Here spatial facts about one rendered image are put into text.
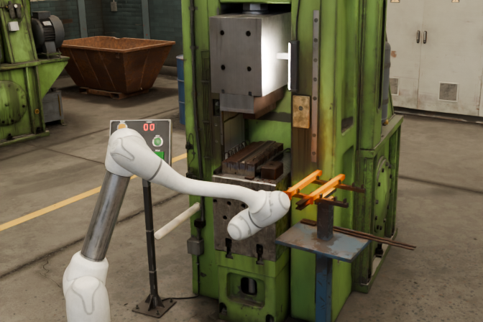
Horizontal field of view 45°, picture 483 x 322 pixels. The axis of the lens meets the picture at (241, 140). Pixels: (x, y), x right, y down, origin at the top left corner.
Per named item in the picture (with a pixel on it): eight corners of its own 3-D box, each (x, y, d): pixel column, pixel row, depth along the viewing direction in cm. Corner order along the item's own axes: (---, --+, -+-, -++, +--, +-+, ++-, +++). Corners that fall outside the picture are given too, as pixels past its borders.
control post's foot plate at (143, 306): (159, 319, 350) (159, 306, 348) (129, 311, 359) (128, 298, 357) (178, 301, 369) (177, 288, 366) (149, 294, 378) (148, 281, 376)
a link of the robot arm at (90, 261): (59, 312, 233) (56, 285, 253) (99, 317, 240) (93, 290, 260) (116, 130, 222) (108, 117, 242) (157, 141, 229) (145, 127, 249)
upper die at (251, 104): (254, 113, 307) (253, 95, 305) (220, 110, 316) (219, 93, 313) (283, 97, 344) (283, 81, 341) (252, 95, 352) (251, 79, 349)
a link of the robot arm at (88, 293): (70, 348, 219) (65, 296, 213) (67, 321, 236) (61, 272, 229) (114, 338, 224) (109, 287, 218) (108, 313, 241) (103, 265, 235)
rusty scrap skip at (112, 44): (126, 106, 899) (122, 50, 875) (49, 93, 1007) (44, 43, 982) (179, 92, 992) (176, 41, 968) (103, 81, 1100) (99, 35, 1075)
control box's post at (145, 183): (156, 308, 362) (144, 140, 331) (150, 307, 363) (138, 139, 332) (159, 305, 365) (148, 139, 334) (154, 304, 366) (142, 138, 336)
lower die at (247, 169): (254, 177, 317) (254, 162, 315) (221, 172, 326) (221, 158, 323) (283, 155, 354) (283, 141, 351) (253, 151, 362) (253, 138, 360)
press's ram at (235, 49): (277, 98, 299) (277, 18, 288) (210, 92, 315) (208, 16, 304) (305, 83, 335) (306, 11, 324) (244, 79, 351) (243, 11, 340)
